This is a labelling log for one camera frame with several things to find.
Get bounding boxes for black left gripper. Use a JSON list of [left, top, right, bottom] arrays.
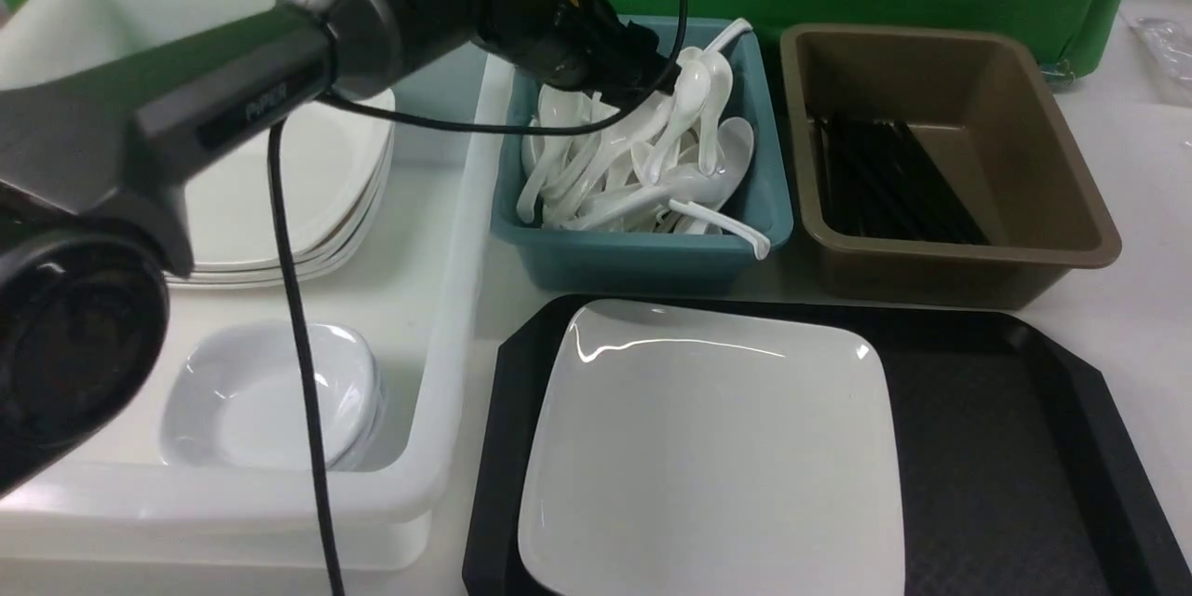
[[473, 0, 679, 97]]

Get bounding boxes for large white square plate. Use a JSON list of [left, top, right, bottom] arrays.
[[519, 300, 906, 595]]

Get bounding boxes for white ceramic soup spoon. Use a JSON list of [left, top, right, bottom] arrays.
[[644, 58, 710, 185]]

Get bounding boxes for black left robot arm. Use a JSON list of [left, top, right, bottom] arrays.
[[1, 0, 687, 493]]

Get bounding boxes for pile of white soup spoons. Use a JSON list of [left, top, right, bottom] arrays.
[[516, 18, 772, 260]]

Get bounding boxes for stack of white square plates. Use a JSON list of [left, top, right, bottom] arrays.
[[167, 103, 393, 290]]

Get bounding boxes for teal plastic bin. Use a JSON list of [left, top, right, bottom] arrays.
[[490, 33, 793, 296]]

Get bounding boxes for large white plastic tub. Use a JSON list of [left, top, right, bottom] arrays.
[[4, 0, 501, 571]]

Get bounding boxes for pile of black chopsticks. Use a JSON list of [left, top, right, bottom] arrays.
[[811, 114, 989, 247]]

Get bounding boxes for brown plastic bin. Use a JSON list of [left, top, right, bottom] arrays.
[[780, 24, 1120, 310]]

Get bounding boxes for white small bowl in tub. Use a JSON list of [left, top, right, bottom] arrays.
[[160, 319, 387, 470]]

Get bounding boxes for clear plastic wrap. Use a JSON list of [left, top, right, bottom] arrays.
[[1130, 15, 1191, 99]]

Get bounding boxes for black plastic serving tray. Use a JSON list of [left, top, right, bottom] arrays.
[[462, 294, 1192, 596]]

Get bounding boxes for black camera cable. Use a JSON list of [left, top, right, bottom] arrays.
[[266, 0, 690, 596]]

